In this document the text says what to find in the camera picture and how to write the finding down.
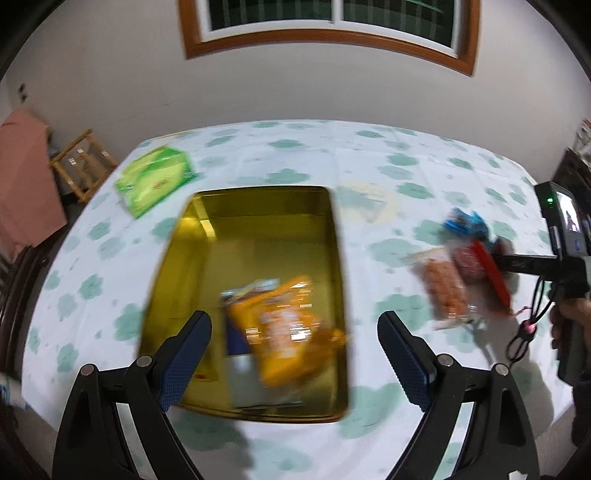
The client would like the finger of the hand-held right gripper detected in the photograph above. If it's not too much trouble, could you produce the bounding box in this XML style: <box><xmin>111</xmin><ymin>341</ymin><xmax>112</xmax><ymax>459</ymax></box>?
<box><xmin>492</xmin><ymin>251</ymin><xmax>556</xmax><ymax>278</ymax></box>

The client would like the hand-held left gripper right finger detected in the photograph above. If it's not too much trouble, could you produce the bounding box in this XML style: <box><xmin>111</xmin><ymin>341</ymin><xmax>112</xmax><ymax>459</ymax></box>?
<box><xmin>378</xmin><ymin>311</ymin><xmax>541</xmax><ymax>480</ymax></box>

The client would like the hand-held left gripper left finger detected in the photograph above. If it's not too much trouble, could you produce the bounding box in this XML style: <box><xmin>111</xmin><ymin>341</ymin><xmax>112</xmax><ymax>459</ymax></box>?
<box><xmin>53</xmin><ymin>311</ymin><xmax>213</xmax><ymax>480</ymax></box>

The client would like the long red snack packet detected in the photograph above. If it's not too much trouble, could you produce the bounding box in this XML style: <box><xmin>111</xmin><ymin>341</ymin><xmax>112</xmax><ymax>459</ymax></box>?
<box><xmin>471</xmin><ymin>239</ymin><xmax>513</xmax><ymax>315</ymax></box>

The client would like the navy and light blue packet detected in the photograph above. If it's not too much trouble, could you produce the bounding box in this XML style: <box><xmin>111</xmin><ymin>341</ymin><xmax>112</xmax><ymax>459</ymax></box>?
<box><xmin>222</xmin><ymin>291</ymin><xmax>278</xmax><ymax>409</ymax></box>

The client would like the pink snack packet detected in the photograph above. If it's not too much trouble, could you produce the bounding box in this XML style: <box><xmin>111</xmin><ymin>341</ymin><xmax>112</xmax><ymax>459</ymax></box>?
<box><xmin>451</xmin><ymin>242</ymin><xmax>485</xmax><ymax>283</ymax></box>

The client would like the blue snack packet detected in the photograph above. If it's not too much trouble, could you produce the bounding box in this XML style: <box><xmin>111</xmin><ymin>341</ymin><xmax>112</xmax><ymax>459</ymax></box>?
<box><xmin>464</xmin><ymin>211</ymin><xmax>490</xmax><ymax>241</ymax></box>
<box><xmin>444</xmin><ymin>209</ymin><xmax>468</xmax><ymax>236</ymax></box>

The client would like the orange snack packet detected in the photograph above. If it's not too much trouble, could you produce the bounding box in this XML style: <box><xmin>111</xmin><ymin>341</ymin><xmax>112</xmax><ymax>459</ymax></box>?
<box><xmin>224</xmin><ymin>275</ymin><xmax>347</xmax><ymax>387</ymax></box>

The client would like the red and gold tin box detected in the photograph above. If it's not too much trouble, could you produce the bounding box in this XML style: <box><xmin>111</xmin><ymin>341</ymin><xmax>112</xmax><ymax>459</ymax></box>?
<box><xmin>141</xmin><ymin>186</ymin><xmax>349</xmax><ymax>424</ymax></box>

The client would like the person's right hand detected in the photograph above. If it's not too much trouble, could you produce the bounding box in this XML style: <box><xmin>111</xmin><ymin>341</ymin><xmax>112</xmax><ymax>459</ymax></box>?
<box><xmin>549</xmin><ymin>298</ymin><xmax>591</xmax><ymax>354</ymax></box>

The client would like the dark wooden furniture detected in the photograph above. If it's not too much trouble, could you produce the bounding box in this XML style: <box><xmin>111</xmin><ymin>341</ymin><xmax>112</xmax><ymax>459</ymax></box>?
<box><xmin>551</xmin><ymin>148</ymin><xmax>591</xmax><ymax>195</ymax></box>

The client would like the stack of newspapers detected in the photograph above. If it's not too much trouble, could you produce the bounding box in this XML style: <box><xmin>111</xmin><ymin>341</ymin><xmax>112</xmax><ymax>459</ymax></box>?
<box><xmin>575</xmin><ymin>117</ymin><xmax>591</xmax><ymax>162</ymax></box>

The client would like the dark wooden chair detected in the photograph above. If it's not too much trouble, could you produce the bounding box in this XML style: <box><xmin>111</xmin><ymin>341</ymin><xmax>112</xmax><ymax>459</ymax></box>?
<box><xmin>0</xmin><ymin>240</ymin><xmax>51</xmax><ymax>374</ymax></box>

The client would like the green tissue pack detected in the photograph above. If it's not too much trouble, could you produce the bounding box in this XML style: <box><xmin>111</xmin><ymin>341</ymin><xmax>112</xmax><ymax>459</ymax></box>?
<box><xmin>115</xmin><ymin>145</ymin><xmax>198</xmax><ymax>219</ymax></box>

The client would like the pink cloth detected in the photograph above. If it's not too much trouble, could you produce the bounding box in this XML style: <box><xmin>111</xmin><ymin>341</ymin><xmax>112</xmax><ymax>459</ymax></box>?
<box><xmin>0</xmin><ymin>108</ymin><xmax>69</xmax><ymax>259</ymax></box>

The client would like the bamboo chair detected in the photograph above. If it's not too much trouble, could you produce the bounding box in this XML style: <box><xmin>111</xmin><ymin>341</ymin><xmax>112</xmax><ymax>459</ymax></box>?
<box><xmin>50</xmin><ymin>130</ymin><xmax>120</xmax><ymax>203</ymax></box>

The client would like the wooden framed window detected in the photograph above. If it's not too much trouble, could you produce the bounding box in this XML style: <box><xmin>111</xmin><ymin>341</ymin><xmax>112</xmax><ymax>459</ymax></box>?
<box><xmin>179</xmin><ymin>0</ymin><xmax>481</xmax><ymax>77</ymax></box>

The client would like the black and pink lanyard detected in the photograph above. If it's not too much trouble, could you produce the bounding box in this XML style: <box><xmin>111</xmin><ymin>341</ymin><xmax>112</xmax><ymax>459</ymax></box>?
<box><xmin>507</xmin><ymin>274</ymin><xmax>557</xmax><ymax>365</ymax></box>

